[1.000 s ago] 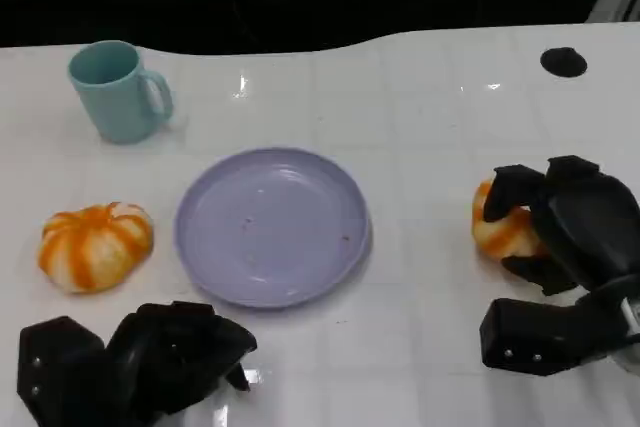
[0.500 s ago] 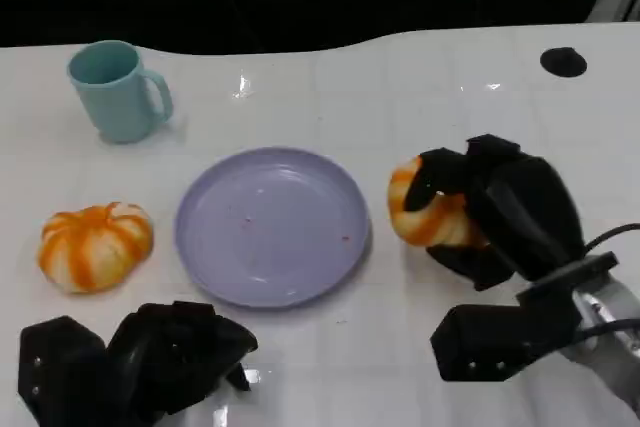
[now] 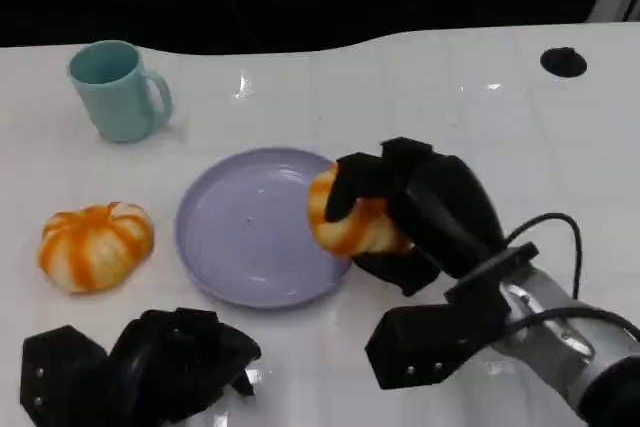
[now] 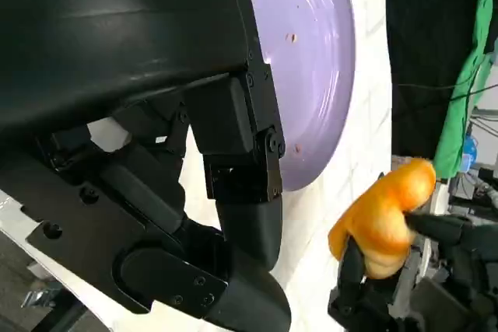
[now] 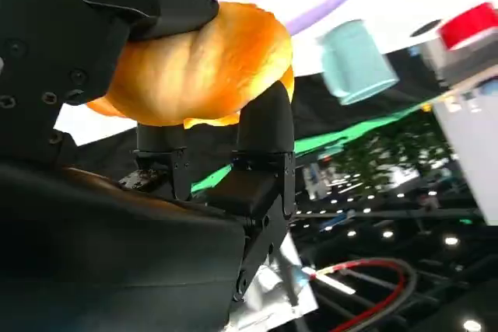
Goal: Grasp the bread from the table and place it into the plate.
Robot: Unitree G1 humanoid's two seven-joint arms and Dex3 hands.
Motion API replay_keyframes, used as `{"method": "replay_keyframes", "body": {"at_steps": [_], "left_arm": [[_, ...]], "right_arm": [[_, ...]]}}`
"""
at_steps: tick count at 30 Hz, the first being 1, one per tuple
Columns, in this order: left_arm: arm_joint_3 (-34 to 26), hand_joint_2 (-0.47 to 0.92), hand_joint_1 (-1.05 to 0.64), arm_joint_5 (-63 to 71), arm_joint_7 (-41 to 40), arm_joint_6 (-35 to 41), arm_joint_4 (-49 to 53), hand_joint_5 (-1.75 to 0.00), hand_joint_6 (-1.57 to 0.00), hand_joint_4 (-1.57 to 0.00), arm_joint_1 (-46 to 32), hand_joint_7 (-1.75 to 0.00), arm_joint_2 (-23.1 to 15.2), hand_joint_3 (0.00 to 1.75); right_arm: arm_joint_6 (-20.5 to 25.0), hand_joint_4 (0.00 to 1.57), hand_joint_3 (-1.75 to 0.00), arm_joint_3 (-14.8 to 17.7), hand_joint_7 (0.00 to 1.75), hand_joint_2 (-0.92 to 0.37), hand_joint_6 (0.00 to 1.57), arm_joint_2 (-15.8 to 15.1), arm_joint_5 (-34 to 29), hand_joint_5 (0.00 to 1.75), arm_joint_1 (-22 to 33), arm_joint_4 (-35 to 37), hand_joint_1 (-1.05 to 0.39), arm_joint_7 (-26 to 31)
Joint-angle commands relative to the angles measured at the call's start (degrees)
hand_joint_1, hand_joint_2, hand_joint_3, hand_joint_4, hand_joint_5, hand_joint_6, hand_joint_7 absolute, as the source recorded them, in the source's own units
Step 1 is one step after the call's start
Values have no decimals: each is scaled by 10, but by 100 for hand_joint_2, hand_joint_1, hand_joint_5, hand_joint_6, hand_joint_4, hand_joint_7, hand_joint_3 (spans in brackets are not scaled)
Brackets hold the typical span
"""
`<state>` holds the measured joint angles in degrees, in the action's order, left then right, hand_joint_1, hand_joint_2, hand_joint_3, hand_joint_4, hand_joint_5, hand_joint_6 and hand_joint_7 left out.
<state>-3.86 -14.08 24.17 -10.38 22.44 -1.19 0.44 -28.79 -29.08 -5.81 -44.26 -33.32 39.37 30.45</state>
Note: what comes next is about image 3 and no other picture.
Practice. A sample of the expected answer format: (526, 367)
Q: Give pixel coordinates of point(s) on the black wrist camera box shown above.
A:
(425, 347)
(60, 379)

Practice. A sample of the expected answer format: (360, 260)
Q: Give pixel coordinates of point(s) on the lilac plate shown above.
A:
(250, 227)

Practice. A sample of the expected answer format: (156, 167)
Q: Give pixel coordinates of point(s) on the pale green mug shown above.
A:
(117, 99)

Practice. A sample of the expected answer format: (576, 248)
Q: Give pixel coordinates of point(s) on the black round table grommet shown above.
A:
(563, 62)

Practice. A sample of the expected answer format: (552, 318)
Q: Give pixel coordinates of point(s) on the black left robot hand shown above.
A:
(175, 362)

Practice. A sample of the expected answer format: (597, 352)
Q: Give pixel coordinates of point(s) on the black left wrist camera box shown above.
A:
(60, 379)

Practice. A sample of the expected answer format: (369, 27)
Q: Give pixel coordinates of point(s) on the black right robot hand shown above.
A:
(440, 217)

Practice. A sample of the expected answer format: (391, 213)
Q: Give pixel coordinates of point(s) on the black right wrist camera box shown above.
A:
(425, 347)

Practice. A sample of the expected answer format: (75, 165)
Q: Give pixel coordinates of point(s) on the orange and white bread roll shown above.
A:
(345, 232)
(95, 247)

